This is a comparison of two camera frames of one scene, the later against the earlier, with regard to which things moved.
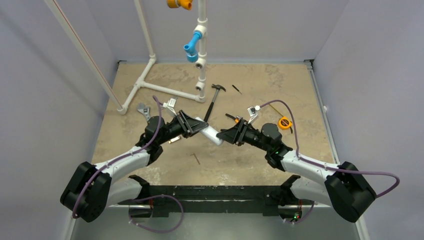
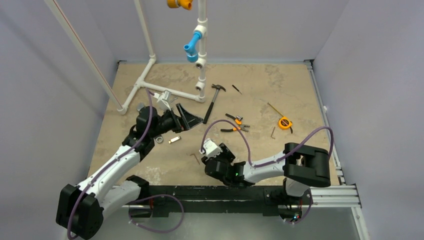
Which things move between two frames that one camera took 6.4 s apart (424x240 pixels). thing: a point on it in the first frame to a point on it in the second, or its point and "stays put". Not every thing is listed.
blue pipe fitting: (192, 54) stays put
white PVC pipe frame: (200, 30) stays put
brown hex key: (194, 154) stays put
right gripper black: (242, 132) to (226, 151)
